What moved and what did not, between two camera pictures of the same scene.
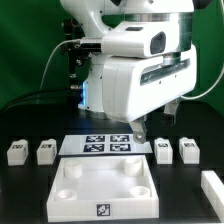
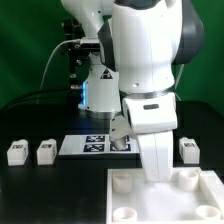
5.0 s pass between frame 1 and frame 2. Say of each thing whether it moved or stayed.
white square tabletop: moved
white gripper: moved
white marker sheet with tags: stayed
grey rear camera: stayed
